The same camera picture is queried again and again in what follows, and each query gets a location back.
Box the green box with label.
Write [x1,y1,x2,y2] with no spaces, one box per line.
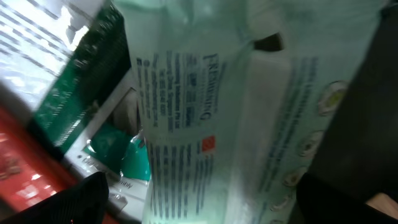
[27,2,131,160]

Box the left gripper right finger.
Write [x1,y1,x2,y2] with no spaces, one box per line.
[296,174,397,224]

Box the mint green wipes pack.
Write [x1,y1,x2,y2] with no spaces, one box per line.
[115,0,387,223]

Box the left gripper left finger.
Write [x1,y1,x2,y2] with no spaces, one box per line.
[1,172,109,224]

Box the red packet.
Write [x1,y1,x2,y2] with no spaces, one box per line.
[1,108,77,212]

